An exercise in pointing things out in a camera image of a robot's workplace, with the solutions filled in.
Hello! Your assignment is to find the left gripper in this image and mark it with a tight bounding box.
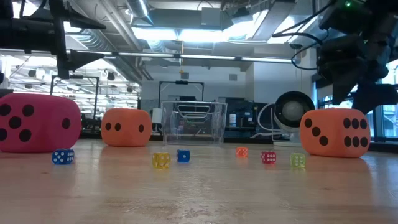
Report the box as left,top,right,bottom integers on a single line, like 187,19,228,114
0,0,106,79

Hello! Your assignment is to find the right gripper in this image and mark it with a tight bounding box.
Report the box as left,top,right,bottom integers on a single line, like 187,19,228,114
317,34,398,114

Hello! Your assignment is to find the large orange foam die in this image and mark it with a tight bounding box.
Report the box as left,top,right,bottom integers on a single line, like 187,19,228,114
300,108,371,158
101,108,153,147

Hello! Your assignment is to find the large pink foam die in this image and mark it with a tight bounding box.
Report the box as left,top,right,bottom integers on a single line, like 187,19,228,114
0,93,82,153

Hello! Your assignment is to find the small blue die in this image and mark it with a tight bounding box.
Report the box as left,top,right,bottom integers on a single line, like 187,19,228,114
52,148,75,165
176,149,191,164

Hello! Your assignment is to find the white and black fan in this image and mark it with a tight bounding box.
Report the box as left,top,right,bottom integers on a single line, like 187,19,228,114
272,91,316,147

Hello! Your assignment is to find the small yellow-green translucent die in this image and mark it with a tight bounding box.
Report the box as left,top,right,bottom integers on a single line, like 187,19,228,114
289,152,307,169

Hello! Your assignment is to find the white sign board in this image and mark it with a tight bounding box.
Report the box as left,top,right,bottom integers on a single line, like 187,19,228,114
151,108,163,124

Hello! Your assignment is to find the small red translucent die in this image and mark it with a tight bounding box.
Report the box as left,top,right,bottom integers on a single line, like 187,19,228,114
261,151,277,164

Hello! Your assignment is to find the dark equipment cabinet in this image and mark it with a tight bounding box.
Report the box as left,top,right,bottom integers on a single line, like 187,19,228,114
225,98,276,138

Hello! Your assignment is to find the clear plastic container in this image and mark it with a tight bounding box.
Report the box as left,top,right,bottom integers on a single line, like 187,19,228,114
160,101,228,146

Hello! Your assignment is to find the long ceiling light strip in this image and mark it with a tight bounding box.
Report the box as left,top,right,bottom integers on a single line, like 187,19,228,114
0,48,293,64

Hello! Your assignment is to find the small yellow translucent die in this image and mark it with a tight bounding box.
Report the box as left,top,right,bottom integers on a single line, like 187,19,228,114
152,152,172,170

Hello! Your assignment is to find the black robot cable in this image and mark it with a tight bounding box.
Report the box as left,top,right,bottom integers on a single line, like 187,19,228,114
290,40,326,71
272,0,338,44

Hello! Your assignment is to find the white fan cable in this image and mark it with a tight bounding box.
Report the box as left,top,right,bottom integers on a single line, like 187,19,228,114
250,102,276,139

